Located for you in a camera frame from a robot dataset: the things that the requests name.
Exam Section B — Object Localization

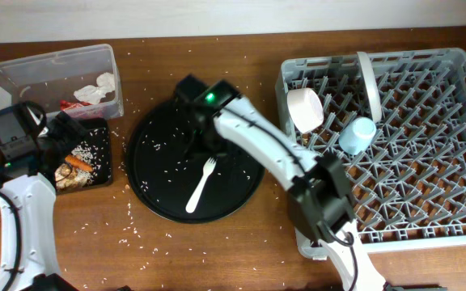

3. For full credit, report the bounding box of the red snack wrapper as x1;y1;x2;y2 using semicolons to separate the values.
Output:
60;100;91;111

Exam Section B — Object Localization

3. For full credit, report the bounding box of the orange carrot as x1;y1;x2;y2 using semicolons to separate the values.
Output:
64;155;93;172

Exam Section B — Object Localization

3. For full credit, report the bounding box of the white napkin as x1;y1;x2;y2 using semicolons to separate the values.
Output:
74;73;116;105

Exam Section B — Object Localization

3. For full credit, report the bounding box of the pink bowl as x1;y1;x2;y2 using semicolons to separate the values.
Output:
287;88;324;133

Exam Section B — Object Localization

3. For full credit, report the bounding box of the light blue cup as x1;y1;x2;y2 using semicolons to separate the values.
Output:
339;117;376;155

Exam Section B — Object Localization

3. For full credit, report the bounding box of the grey plate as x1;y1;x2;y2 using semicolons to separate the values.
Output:
357;52;382;123

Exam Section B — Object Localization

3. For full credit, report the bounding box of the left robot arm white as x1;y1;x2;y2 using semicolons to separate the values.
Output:
0;101;87;290

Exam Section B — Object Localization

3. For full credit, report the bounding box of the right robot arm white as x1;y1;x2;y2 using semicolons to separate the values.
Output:
174;74;388;290

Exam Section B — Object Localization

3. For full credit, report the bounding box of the grey dishwasher rack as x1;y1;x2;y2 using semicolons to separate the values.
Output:
275;48;466;253

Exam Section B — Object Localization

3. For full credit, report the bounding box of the white plastic fork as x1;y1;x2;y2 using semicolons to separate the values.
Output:
185;157;217;213

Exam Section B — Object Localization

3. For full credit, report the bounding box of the black rectangular tray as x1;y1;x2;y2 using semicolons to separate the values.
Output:
56;118;112;195

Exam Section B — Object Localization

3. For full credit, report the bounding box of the brown food scrap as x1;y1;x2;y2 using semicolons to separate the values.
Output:
55;163;74;183

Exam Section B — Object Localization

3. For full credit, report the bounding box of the rice and food pile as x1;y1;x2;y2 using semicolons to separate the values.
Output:
55;144;99;192

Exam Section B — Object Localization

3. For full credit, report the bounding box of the round black tray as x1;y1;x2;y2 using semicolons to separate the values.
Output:
125;100;265;224

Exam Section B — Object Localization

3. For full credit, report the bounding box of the clear plastic bin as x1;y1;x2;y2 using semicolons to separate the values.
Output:
0;44;124;120

